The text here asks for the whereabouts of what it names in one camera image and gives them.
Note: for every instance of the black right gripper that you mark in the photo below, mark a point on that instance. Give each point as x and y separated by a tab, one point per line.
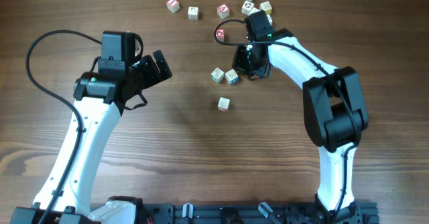
237	64

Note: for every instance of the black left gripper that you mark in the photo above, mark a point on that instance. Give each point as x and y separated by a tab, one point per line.
147	69

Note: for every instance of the blue H wooden block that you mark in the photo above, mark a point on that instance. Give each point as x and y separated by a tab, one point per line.
231	76

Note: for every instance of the green Z wooden block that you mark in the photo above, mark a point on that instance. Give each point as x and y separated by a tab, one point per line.
217	75

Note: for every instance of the wooden block red side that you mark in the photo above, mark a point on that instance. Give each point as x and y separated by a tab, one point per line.
223	104

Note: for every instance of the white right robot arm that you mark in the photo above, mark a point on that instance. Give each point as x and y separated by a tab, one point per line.
335	114

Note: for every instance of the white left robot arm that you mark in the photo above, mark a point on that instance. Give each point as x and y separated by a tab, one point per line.
100	99

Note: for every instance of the red O letter block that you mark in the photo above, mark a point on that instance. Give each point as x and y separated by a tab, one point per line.
220	35

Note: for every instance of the wooden block number 8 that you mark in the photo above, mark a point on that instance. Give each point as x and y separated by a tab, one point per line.
269	19

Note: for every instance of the wooden block green side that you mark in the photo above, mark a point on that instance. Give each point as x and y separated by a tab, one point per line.
254	10

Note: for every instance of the wooden block ladybug picture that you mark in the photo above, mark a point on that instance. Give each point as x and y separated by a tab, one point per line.
247	7

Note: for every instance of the yellow-sided wooden block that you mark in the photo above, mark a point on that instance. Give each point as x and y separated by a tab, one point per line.
266	7

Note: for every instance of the red A letter block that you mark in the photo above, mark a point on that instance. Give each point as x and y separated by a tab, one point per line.
223	11

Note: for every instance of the wooden block number 2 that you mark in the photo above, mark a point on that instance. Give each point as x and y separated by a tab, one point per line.
193	13

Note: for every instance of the red I letter block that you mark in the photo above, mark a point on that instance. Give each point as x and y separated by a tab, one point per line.
173	5

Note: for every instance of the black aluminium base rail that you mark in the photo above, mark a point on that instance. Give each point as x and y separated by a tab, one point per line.
357	213

